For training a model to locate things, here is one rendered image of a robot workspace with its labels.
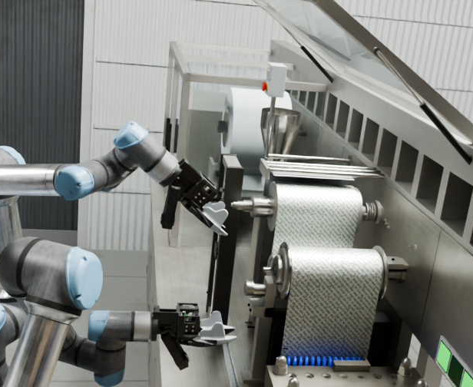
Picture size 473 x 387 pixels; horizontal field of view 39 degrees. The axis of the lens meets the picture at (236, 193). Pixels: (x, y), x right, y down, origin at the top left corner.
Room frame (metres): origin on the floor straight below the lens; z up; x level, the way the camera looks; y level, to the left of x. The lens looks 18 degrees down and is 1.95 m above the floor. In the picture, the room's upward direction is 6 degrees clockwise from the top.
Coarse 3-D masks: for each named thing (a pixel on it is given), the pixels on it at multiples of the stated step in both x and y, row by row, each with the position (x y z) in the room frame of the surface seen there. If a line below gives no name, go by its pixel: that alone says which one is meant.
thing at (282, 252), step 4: (280, 248) 1.62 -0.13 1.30; (284, 248) 1.61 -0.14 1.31; (280, 252) 1.62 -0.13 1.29; (284, 252) 1.58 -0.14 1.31; (284, 256) 1.57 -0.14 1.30; (380, 256) 1.62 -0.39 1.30; (284, 260) 1.57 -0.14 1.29; (380, 260) 1.61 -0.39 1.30; (284, 264) 1.56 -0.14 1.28; (284, 268) 1.56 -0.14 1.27; (284, 272) 1.55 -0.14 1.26; (284, 276) 1.55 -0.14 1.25; (284, 280) 1.54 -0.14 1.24; (284, 284) 1.54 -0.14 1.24; (280, 288) 1.57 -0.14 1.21; (284, 288) 1.55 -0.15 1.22; (380, 288) 1.58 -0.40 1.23; (280, 292) 1.57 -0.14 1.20
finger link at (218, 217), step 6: (204, 210) 1.55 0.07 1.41; (210, 210) 1.55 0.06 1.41; (222, 210) 1.55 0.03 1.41; (210, 216) 1.55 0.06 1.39; (216, 216) 1.55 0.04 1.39; (222, 216) 1.55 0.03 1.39; (216, 222) 1.55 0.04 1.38; (222, 222) 1.55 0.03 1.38; (210, 228) 1.54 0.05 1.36; (216, 228) 1.54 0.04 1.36; (222, 234) 1.56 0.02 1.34
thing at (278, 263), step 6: (276, 258) 1.59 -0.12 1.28; (282, 258) 1.59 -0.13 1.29; (276, 264) 1.58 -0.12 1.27; (282, 264) 1.57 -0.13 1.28; (276, 270) 1.57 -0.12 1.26; (282, 270) 1.56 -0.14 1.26; (276, 276) 1.57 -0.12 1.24; (282, 276) 1.56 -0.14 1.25; (276, 282) 1.56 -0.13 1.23; (282, 282) 1.56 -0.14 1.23
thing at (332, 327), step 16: (288, 304) 1.54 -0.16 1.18; (304, 304) 1.54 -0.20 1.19; (320, 304) 1.55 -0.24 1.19; (336, 304) 1.56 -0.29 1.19; (352, 304) 1.56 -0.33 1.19; (368, 304) 1.57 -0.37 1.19; (288, 320) 1.54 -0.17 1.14; (304, 320) 1.54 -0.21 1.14; (320, 320) 1.55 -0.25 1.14; (336, 320) 1.56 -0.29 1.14; (352, 320) 1.57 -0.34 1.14; (368, 320) 1.57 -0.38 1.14; (288, 336) 1.54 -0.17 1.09; (304, 336) 1.55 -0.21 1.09; (320, 336) 1.55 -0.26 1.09; (336, 336) 1.56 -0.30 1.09; (352, 336) 1.57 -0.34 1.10; (368, 336) 1.57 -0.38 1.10; (288, 352) 1.54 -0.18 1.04; (304, 352) 1.55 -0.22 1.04; (320, 352) 1.55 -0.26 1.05; (336, 352) 1.56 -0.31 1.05; (352, 352) 1.57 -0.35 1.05
